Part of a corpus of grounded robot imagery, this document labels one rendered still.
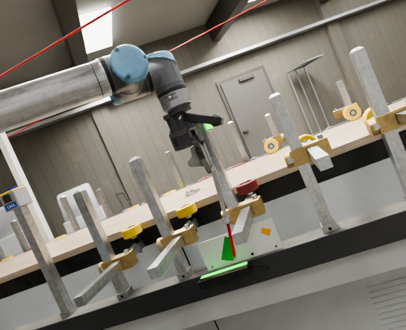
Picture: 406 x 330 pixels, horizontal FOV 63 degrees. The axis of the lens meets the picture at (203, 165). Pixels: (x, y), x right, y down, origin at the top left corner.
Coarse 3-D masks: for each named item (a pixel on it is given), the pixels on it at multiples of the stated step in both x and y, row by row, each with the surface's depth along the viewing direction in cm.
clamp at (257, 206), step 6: (258, 198) 103; (240, 204) 106; (246, 204) 104; (252, 204) 104; (258, 204) 103; (228, 210) 106; (234, 210) 105; (240, 210) 105; (252, 210) 104; (258, 210) 103; (264, 210) 103; (222, 216) 107; (234, 216) 105; (234, 222) 106
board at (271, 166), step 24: (360, 120) 161; (336, 144) 123; (360, 144) 114; (240, 168) 178; (264, 168) 140; (288, 168) 121; (216, 192) 131; (120, 216) 199; (144, 216) 153; (168, 216) 134; (72, 240) 181; (0, 264) 228; (24, 264) 168
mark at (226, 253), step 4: (224, 240) 107; (228, 240) 107; (224, 244) 108; (228, 244) 107; (224, 248) 108; (228, 248) 107; (224, 252) 108; (228, 252) 108; (224, 256) 108; (228, 256) 108; (232, 256) 107; (228, 260) 108; (232, 260) 108
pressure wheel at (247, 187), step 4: (248, 180) 123; (252, 180) 119; (240, 184) 123; (244, 184) 118; (248, 184) 117; (252, 184) 117; (256, 184) 119; (236, 188) 120; (240, 188) 118; (244, 188) 117; (248, 188) 117; (252, 188) 117; (256, 188) 118; (240, 192) 119; (244, 192) 118; (248, 192) 117; (252, 192) 120
